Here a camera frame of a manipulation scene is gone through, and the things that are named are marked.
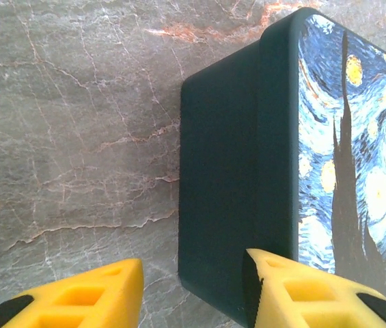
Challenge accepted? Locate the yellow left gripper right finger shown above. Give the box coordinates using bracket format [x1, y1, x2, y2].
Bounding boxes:
[241, 248, 386, 328]

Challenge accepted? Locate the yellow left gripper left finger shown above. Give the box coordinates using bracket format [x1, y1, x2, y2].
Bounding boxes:
[0, 258, 145, 328]

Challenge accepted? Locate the teal starry night tin box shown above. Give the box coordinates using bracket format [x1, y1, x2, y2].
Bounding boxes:
[178, 7, 386, 328]

